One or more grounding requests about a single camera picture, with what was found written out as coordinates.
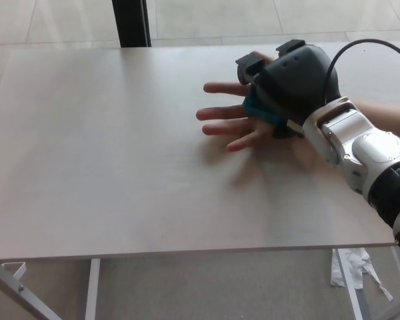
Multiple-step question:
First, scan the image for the person's bare hand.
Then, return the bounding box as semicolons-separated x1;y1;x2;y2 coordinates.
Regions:
195;50;277;153

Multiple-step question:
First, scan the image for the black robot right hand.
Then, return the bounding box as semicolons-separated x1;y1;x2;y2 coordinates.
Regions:
235;39;341;139

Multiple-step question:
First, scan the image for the teal foil-wrapped cube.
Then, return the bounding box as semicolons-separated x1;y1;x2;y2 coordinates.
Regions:
241;87;290;130

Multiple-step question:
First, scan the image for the crumpled white paper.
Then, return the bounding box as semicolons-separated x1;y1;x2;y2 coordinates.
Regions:
329;248;394;303

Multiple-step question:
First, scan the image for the white table leg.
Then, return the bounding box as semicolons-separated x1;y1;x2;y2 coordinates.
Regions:
85;258;103;320
333;248;365;320

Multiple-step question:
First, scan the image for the grey diagonal table brace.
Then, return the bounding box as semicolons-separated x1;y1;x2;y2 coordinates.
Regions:
0;265;60;320

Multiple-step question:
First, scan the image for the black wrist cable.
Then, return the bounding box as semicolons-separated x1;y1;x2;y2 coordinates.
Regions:
322;38;400;105

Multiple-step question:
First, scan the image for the black window frame post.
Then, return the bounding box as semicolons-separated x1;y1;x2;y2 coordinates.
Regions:
112;0;153;49

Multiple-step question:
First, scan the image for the white metal bracket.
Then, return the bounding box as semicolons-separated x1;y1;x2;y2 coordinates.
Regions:
1;262;27;285

